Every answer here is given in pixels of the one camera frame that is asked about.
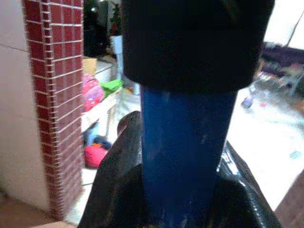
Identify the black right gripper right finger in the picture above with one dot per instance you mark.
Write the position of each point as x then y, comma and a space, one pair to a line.
244, 197

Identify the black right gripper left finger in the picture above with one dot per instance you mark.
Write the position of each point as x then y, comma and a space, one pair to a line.
116, 180

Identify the blue small floor item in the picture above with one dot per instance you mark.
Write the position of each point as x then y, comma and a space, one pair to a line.
247, 102

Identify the red round cushion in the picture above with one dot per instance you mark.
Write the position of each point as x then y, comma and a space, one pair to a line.
95, 156

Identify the white shelf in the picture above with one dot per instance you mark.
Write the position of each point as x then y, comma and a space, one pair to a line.
99, 114

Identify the pink patterned bag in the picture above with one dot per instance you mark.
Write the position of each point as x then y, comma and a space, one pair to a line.
91, 93

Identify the green cloth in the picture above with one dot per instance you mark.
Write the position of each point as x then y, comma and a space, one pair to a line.
111, 86

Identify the red brick tile pillar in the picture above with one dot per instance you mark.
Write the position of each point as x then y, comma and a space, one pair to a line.
57, 107

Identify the cardboard box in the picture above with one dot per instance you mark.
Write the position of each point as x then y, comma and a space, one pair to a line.
89, 65

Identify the white container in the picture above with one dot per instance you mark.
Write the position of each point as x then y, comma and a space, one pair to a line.
116, 47

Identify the dark sofa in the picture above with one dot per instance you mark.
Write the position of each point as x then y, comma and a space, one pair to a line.
282, 57

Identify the black cabinet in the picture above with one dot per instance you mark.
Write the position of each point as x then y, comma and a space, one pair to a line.
95, 28

